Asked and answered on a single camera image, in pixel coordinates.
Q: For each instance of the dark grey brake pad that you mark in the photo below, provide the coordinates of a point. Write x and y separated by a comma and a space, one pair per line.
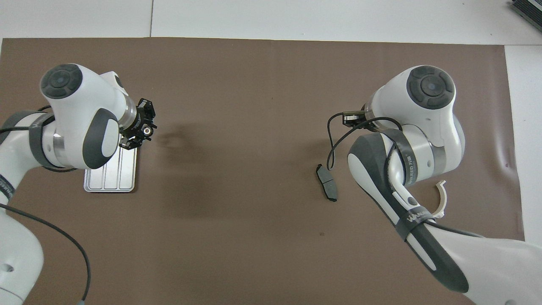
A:
327, 182

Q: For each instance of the white curved plastic bracket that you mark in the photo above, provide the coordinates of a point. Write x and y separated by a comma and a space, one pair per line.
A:
442, 199

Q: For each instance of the brown table mat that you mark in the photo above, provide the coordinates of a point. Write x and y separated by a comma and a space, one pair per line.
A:
237, 84

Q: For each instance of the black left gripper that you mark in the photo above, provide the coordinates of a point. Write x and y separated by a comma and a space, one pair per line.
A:
138, 123

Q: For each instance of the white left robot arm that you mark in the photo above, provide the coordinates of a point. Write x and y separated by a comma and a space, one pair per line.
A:
72, 118

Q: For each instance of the grey ribbed block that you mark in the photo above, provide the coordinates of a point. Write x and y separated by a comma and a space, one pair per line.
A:
529, 10

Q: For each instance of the grey metal tray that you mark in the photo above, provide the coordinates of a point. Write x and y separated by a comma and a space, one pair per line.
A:
110, 178

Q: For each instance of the large black bearing gear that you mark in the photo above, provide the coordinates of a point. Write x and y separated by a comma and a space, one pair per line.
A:
147, 131

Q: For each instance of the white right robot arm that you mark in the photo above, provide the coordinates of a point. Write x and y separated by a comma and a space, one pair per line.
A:
423, 135

